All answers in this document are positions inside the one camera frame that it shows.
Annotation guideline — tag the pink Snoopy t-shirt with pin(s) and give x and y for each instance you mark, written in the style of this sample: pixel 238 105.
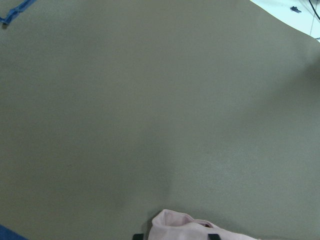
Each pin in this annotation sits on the pink Snoopy t-shirt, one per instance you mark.
pixel 172 225

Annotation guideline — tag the blue tape strip left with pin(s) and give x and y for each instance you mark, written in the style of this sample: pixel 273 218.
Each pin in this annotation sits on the blue tape strip left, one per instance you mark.
pixel 16 11

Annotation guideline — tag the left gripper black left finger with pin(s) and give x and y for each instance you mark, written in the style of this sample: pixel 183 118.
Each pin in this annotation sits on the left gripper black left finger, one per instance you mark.
pixel 138 236

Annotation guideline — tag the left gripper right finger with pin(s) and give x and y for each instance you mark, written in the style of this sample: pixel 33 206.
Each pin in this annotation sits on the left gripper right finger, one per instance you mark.
pixel 213 236

